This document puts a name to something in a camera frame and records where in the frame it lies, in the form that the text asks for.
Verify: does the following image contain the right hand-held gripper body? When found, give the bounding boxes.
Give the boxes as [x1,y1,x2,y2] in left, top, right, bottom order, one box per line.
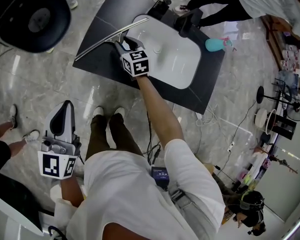
[119,46,150,79]

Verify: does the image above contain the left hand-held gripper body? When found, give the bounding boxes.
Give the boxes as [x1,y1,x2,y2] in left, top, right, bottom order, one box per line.
[37,133,82,179]

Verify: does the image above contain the metal squeegee with blue handle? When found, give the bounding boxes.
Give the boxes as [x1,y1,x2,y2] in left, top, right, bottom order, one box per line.
[74,17,150,61]

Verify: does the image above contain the person's left forearm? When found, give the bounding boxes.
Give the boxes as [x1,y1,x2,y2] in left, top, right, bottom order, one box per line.
[59,175,85,209]

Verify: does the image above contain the person's right forearm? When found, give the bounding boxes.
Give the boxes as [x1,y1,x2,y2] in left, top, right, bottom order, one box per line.
[136,74,185,149]

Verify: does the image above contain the person's left white shoe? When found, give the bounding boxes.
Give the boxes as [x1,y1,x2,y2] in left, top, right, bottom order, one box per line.
[92,106,105,118]

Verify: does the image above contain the person's olive trousers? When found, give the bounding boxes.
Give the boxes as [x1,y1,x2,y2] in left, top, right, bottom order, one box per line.
[85,113,144,158]

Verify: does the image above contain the white sink basin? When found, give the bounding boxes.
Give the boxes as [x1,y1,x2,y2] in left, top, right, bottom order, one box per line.
[124,13,202,90]

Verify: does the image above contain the black table with wooden cabinet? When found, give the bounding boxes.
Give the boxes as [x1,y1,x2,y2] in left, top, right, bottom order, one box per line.
[72,0,226,115]

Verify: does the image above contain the black faucet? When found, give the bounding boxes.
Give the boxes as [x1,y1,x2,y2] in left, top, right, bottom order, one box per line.
[174,8,204,36]

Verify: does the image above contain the white cabinet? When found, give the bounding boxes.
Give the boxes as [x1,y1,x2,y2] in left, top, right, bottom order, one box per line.
[0,188,45,240]

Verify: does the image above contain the person's white shirt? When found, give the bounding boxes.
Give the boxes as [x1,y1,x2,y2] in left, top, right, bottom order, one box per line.
[53,138,226,240]

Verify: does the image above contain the teal spray bottle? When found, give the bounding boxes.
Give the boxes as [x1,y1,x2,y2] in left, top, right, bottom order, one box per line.
[204,36,238,53]

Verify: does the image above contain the black waist device box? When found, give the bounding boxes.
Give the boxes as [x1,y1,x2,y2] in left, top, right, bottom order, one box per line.
[150,166,171,190]

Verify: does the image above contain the wooden shelf with packets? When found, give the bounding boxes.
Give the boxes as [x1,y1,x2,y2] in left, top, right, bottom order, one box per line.
[261,15,300,73]

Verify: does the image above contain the black open box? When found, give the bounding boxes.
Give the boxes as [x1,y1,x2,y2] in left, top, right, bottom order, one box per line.
[271,113,298,142]

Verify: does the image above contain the black standing fan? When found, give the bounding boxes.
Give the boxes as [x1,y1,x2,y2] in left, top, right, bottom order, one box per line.
[255,82,300,123]

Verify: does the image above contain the wooden coat rack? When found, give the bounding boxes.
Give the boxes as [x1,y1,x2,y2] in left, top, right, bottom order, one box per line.
[249,143,299,175]

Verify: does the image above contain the white cable bundle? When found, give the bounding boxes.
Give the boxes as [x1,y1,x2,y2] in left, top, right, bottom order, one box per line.
[194,103,232,136]

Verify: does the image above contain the grey shoulder strap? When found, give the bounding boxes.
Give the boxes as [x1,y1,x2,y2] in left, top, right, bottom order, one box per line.
[168,181,217,240]

